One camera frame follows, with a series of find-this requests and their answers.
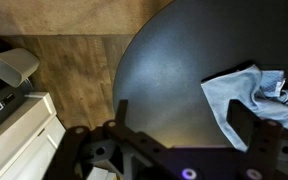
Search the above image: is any white cabinet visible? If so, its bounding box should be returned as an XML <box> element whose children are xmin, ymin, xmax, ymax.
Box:
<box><xmin>0</xmin><ymin>92</ymin><xmax>65</xmax><ymax>180</ymax></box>

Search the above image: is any light blue towel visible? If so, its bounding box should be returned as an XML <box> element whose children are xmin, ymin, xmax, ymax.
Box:
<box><xmin>201</xmin><ymin>64</ymin><xmax>288</xmax><ymax>151</ymax></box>

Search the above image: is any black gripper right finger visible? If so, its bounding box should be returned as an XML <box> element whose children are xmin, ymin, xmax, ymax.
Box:
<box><xmin>227</xmin><ymin>99</ymin><xmax>261</xmax><ymax>146</ymax></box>

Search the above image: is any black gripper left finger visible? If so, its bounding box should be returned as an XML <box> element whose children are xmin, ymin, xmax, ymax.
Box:
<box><xmin>115</xmin><ymin>99</ymin><xmax>128</xmax><ymax>123</ymax></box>

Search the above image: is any round black dining table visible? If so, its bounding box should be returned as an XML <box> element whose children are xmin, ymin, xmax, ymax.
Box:
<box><xmin>113</xmin><ymin>0</ymin><xmax>288</xmax><ymax>147</ymax></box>

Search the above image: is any black cylindrical speaker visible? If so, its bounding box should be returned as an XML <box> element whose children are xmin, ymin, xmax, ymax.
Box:
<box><xmin>0</xmin><ymin>79</ymin><xmax>33</xmax><ymax>125</ymax></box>

